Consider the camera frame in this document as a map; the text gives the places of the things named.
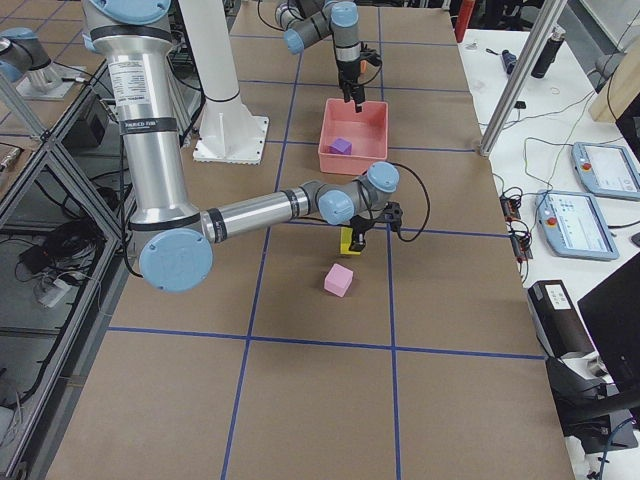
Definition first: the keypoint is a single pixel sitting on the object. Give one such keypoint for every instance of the blue teach pendant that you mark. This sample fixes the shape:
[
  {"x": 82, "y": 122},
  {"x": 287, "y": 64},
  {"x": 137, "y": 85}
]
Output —
[
  {"x": 574, "y": 226},
  {"x": 606, "y": 170}
]

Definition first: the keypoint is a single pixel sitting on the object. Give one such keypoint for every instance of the far blue teach pendant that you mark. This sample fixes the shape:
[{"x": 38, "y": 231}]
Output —
[{"x": 606, "y": 170}]

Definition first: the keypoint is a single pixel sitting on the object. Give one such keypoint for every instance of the black bottle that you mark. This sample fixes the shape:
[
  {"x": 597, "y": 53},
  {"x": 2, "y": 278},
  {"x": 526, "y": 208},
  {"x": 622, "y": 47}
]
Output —
[{"x": 548, "y": 54}]

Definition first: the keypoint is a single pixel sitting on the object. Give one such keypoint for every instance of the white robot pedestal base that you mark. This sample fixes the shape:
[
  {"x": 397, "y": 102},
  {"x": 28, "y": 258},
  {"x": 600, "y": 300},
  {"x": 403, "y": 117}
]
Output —
[{"x": 228, "y": 132}]

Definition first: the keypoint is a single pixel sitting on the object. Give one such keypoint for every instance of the near blue teach pendant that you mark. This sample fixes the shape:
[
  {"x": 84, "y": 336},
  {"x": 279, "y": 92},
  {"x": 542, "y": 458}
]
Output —
[{"x": 574, "y": 226}]

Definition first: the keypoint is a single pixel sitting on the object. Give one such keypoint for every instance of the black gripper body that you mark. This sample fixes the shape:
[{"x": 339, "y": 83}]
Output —
[
  {"x": 346, "y": 70},
  {"x": 359, "y": 224}
]

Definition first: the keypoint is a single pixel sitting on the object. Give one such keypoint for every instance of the black box with label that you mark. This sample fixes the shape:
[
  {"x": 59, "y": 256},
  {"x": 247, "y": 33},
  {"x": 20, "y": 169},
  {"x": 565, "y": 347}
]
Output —
[{"x": 558, "y": 325}]

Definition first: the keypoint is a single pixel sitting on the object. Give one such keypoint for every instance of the black monitor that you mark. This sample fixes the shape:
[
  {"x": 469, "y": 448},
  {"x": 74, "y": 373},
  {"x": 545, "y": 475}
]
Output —
[{"x": 610, "y": 312}]

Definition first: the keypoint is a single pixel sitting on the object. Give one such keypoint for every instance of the aluminium frame post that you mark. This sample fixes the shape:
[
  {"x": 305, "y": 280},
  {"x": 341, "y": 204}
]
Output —
[{"x": 536, "y": 40}]

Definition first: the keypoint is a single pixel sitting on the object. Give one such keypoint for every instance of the yellow foam block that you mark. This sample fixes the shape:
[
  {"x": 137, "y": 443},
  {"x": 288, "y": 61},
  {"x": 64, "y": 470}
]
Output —
[{"x": 345, "y": 242}]

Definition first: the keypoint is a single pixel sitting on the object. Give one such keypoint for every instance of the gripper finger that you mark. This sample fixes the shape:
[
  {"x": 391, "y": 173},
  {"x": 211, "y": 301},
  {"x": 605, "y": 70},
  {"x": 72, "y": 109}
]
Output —
[{"x": 345, "y": 92}]

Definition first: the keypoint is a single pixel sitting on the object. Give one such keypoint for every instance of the pink plastic bin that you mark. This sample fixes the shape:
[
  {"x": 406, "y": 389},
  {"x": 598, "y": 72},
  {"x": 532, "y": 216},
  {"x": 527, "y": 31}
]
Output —
[{"x": 367, "y": 131}]

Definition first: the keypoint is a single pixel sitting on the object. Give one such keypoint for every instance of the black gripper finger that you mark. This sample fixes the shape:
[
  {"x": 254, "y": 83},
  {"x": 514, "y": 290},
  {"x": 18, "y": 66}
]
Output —
[
  {"x": 357, "y": 94},
  {"x": 358, "y": 241}
]

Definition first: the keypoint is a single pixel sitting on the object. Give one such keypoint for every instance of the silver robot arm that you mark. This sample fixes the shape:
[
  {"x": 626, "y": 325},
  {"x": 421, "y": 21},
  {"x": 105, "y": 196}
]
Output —
[
  {"x": 135, "y": 39},
  {"x": 338, "y": 20}
]

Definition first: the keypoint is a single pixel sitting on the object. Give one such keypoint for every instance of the purple foam block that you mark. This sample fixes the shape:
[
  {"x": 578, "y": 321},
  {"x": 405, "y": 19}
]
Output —
[{"x": 340, "y": 146}]

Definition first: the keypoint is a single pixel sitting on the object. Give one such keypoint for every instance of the pink foam block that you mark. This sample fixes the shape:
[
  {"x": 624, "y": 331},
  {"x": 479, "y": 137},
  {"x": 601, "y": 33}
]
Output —
[{"x": 338, "y": 280}]

